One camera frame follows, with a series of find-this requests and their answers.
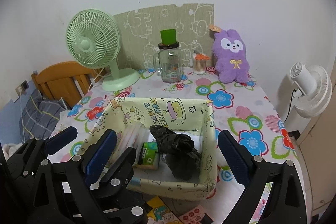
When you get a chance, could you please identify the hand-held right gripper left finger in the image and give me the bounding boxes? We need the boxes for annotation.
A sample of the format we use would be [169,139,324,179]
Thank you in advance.
[31,129,118,224]

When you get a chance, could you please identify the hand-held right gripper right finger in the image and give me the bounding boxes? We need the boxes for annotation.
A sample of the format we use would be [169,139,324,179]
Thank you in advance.
[218,130,307,224]

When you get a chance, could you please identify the green tissue packet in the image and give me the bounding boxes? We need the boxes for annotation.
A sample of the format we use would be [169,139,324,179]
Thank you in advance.
[135,142,160,170]

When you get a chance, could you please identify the wall socket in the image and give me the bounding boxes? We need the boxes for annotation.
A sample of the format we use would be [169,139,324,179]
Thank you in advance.
[16,80,29,94]

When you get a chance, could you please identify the green plastic cup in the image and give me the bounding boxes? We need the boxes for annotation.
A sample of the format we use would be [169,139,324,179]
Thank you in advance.
[161,29,178,45]

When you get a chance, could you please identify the black plastic bag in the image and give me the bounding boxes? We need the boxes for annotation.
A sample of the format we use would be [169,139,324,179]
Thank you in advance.
[149,125,202,180]

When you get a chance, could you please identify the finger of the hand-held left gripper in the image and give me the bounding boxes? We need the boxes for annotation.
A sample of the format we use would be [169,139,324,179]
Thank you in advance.
[22,126,78,161]
[94,147,149,224]

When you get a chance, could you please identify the yellow cartoon tissue packet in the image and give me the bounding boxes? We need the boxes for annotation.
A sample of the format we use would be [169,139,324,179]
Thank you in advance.
[146,196,175,224]

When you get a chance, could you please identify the glass jar mug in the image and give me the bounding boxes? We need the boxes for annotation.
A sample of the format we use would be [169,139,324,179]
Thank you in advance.
[153,41,182,83]

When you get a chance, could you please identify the wooden bed headboard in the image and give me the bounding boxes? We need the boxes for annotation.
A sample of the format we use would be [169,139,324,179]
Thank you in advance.
[31,61,108,109]

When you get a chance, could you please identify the green desk fan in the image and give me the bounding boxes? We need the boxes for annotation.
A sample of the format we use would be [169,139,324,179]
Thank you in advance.
[66,9,140,92]

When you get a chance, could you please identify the grey plaid pillow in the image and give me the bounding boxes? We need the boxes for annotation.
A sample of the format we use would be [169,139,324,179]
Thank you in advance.
[20,89,71,140]

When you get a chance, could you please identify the white standing fan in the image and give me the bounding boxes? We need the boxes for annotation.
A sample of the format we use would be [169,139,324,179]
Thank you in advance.
[282,62,332,132]

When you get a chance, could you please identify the white crumpled clothes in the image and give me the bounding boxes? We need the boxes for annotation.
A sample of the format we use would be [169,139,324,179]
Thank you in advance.
[1,143,23,161]

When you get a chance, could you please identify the green patterned board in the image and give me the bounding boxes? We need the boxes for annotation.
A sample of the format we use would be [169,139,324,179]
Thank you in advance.
[113,2,214,69]

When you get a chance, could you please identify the clear pad packet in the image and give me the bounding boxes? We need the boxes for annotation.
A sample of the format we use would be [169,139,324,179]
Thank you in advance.
[115,123,150,159]

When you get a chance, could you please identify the beige door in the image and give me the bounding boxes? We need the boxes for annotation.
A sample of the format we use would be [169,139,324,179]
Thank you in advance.
[298,109,336,214]

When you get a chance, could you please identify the cotton swab jar orange lid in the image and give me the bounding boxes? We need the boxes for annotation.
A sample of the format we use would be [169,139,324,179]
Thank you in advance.
[193,53,209,74]

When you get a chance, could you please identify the yellow printed fabric storage box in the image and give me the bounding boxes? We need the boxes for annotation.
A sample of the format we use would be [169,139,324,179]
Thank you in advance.
[87,97,218,201]

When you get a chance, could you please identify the purple plush bunny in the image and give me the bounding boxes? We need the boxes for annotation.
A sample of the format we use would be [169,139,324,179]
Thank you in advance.
[211,27,250,83]

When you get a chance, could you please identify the black fan cable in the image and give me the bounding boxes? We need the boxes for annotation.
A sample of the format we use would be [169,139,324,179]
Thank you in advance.
[285,89,297,122]

